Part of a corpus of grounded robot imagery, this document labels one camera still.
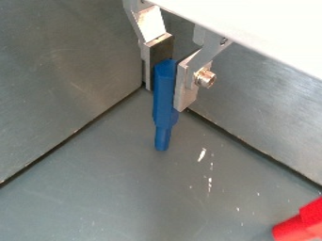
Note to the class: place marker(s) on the red hexagonal peg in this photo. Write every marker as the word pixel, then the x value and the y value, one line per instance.
pixel 303 227

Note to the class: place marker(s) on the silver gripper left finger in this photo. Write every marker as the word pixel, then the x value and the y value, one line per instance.
pixel 155 40

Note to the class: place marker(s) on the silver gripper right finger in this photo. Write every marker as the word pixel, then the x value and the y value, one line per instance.
pixel 194 72

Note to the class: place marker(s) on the blue hexagonal peg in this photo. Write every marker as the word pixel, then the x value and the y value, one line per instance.
pixel 164 114

